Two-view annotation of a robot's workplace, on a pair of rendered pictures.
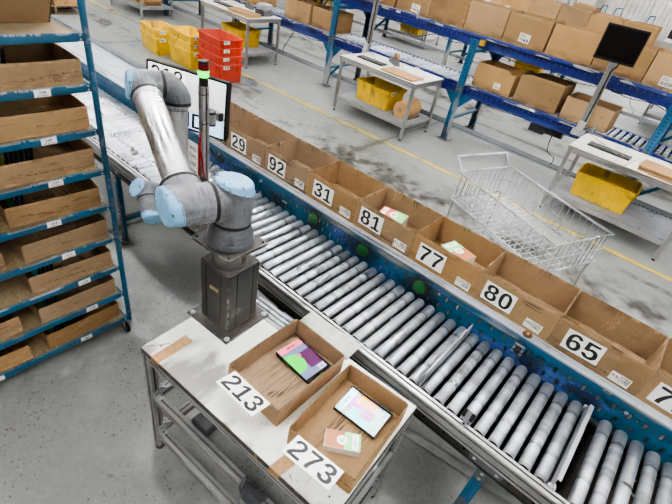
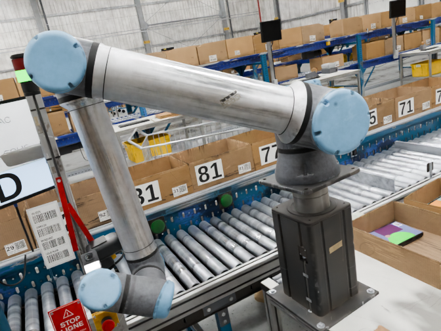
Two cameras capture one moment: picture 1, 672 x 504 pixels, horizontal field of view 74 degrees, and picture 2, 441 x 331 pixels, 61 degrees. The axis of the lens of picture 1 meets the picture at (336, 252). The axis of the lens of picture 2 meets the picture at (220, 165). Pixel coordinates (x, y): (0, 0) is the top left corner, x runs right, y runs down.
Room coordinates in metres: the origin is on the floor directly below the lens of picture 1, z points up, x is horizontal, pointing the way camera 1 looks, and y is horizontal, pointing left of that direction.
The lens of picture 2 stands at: (1.10, 1.46, 1.58)
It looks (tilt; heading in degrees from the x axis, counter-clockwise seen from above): 17 degrees down; 301
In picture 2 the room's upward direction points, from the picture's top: 11 degrees counter-clockwise
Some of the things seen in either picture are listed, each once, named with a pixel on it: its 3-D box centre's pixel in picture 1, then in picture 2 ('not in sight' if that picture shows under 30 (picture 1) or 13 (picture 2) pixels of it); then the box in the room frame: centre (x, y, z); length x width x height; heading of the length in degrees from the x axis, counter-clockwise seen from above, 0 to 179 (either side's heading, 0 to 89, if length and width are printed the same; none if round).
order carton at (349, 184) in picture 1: (346, 190); (147, 184); (2.43, 0.01, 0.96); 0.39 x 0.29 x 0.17; 56
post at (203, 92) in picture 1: (203, 169); (78, 236); (2.07, 0.77, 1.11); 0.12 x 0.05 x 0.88; 56
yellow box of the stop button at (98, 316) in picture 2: not in sight; (115, 310); (2.00, 0.78, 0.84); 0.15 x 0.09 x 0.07; 56
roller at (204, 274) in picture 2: (287, 247); (187, 257); (2.07, 0.28, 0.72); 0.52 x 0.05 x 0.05; 146
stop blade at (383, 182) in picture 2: (447, 353); (358, 178); (1.46, -0.60, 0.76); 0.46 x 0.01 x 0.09; 146
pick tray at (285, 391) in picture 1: (287, 367); (413, 238); (1.16, 0.10, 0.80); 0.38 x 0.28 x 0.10; 147
